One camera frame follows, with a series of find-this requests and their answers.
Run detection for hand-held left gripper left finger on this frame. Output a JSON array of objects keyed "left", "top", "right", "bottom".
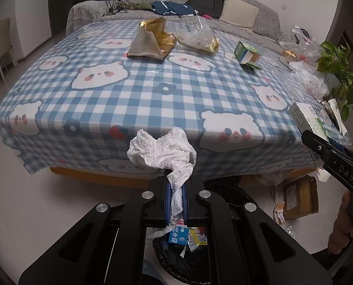
[{"left": 18, "top": 177, "right": 173, "bottom": 285}]

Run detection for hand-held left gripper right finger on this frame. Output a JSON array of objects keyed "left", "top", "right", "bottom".
[{"left": 183, "top": 178, "right": 333, "bottom": 285}]

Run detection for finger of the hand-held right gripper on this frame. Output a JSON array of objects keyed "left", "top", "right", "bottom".
[
  {"left": 327, "top": 137, "right": 353, "bottom": 156},
  {"left": 301, "top": 131, "right": 333, "bottom": 162}
]

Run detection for blue white milk carton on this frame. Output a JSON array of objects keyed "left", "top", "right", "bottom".
[{"left": 166, "top": 225, "right": 190, "bottom": 245}]

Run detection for white green medicine box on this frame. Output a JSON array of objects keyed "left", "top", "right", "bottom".
[{"left": 289, "top": 102, "right": 330, "bottom": 168}]

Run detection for yellow black snack packet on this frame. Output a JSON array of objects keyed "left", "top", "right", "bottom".
[{"left": 188, "top": 227, "right": 208, "bottom": 248}]

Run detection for bin with black liner bag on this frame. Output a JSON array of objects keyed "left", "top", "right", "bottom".
[{"left": 148, "top": 176, "right": 256, "bottom": 285}]

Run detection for large white tissue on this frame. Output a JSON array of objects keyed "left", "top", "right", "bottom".
[{"left": 127, "top": 126, "right": 198, "bottom": 232}]

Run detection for green white small box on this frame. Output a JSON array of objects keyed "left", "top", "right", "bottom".
[{"left": 234, "top": 40, "right": 263, "bottom": 70}]

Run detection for gold lined paper bag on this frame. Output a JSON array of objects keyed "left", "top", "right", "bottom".
[{"left": 127, "top": 17, "right": 177, "bottom": 60}]

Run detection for clear plastic bag gold foil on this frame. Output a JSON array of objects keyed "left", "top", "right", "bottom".
[{"left": 175, "top": 16, "right": 220, "bottom": 54}]

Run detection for person's right hand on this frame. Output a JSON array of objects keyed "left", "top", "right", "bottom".
[{"left": 327, "top": 190, "right": 353, "bottom": 255}]

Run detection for white paper sachet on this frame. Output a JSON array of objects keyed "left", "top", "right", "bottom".
[{"left": 323, "top": 99, "right": 348, "bottom": 135}]

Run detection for brown cardboard box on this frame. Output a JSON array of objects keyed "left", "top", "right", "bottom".
[{"left": 283, "top": 176, "right": 319, "bottom": 219}]

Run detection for crumpled translucent plastic bag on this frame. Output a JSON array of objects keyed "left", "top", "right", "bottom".
[{"left": 256, "top": 171, "right": 287, "bottom": 186}]

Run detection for brown white paper wrapper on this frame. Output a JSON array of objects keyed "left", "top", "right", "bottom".
[{"left": 270, "top": 184, "right": 287, "bottom": 226}]

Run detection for green potted plant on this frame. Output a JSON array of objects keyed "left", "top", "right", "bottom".
[{"left": 317, "top": 42, "right": 353, "bottom": 121}]

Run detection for gold white box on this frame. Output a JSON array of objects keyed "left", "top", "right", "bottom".
[{"left": 279, "top": 50, "right": 297, "bottom": 66}]

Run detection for clear bag with red print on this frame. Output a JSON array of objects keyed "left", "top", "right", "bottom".
[{"left": 279, "top": 25, "right": 321, "bottom": 63}]

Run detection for black round fan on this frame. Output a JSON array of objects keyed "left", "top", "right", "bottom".
[{"left": 292, "top": 27, "right": 310, "bottom": 42}]

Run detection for blue checked bear tablecloth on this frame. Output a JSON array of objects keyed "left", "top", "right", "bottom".
[{"left": 0, "top": 18, "right": 352, "bottom": 176}]

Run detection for beige cushion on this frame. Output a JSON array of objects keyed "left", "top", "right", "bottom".
[{"left": 219, "top": 0, "right": 259, "bottom": 31}]

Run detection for black backpack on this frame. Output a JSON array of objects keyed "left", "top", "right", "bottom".
[{"left": 191, "top": 0, "right": 225, "bottom": 18}]

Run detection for blue jacket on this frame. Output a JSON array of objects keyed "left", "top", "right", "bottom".
[{"left": 151, "top": 1, "right": 199, "bottom": 17}]

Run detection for olive green cloth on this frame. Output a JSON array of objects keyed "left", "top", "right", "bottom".
[{"left": 123, "top": 1, "right": 155, "bottom": 11}]

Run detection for beige dining chair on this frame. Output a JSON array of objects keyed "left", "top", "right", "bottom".
[{"left": 0, "top": 18, "right": 19, "bottom": 79}]

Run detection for black cables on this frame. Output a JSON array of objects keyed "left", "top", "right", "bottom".
[{"left": 103, "top": 0, "right": 129, "bottom": 17}]

